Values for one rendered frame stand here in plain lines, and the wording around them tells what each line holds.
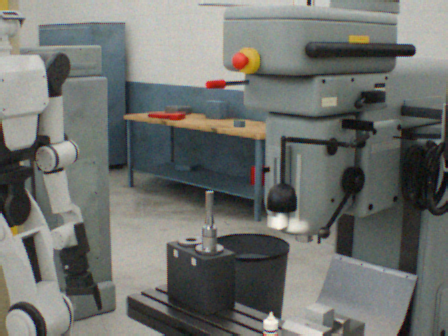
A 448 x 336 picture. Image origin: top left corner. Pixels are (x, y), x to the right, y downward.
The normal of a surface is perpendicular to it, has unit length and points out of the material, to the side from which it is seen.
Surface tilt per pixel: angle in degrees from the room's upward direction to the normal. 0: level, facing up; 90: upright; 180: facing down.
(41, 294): 80
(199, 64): 90
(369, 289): 63
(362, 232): 90
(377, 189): 90
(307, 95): 90
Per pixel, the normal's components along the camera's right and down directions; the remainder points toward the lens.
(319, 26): 0.71, 0.14
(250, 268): 0.00, 0.25
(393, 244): -0.71, 0.13
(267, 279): 0.44, 0.23
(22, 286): -0.44, 0.17
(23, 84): 0.90, 0.09
